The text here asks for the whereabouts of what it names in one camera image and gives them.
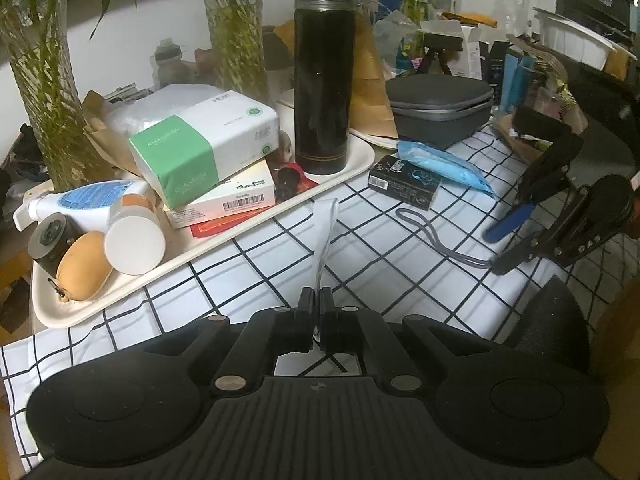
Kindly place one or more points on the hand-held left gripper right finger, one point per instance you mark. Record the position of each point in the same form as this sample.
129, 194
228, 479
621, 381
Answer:
327, 320

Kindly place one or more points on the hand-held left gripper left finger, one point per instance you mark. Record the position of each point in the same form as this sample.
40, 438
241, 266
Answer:
306, 320

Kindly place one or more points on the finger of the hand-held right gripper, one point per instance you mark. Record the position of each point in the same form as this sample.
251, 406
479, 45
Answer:
505, 224
530, 250

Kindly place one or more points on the light blue soft packet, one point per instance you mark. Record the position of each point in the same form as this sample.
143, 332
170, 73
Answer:
445, 165

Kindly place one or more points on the black cartoon tissue packet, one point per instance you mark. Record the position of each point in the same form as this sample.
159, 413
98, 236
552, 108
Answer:
405, 182

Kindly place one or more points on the checkered white tablecloth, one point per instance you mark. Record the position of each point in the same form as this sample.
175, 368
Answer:
250, 270

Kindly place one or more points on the black flat pouch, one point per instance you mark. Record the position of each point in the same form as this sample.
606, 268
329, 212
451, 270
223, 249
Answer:
547, 125

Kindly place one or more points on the white plastic tray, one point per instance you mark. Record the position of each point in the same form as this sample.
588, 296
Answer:
375, 139
210, 252

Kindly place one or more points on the red flat packet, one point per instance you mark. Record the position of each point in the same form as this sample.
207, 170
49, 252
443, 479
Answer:
215, 226

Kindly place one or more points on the grey hard case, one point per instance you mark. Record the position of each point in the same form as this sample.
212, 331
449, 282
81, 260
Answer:
437, 107

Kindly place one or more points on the white box with barcode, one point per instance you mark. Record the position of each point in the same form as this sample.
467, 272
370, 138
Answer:
235, 200

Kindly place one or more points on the blue carton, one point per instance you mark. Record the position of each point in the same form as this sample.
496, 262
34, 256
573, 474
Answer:
517, 85

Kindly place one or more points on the black round case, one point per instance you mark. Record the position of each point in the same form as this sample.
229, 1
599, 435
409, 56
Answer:
290, 180

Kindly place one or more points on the tall black carton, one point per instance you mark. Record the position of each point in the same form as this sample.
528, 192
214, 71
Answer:
497, 72

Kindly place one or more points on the tall white carton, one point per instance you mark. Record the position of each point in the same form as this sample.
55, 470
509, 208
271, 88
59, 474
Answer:
472, 55

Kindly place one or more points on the small doll figure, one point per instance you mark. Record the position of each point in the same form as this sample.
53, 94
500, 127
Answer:
286, 142

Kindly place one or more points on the orange jar with white lid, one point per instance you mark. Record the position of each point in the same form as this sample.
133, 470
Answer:
135, 245

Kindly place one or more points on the white plastic bowl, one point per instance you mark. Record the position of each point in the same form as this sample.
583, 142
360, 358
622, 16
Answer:
575, 35

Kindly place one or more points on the small black tripod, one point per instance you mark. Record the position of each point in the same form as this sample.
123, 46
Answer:
440, 47

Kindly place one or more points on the white printed shopping bag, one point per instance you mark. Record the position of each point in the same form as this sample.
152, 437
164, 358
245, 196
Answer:
407, 50

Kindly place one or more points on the green and white tissue pack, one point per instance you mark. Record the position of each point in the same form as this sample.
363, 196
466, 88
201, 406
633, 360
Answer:
200, 150

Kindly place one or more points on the yellow cloth bag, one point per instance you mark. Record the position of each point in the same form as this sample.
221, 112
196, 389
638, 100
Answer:
472, 20

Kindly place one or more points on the tan egg-shaped sponge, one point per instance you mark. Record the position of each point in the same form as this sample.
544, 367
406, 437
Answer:
82, 267

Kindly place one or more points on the black thermos bottle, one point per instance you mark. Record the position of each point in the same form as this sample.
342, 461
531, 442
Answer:
322, 70

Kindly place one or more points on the white and blue spray bottle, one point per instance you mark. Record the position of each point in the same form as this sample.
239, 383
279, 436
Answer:
85, 200

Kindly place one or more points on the black tape roll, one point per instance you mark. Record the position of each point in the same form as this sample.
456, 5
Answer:
52, 240

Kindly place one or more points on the clear plastic bag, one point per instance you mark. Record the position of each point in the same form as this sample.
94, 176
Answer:
145, 107

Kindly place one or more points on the small dark jar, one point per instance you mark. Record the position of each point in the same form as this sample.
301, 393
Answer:
167, 62

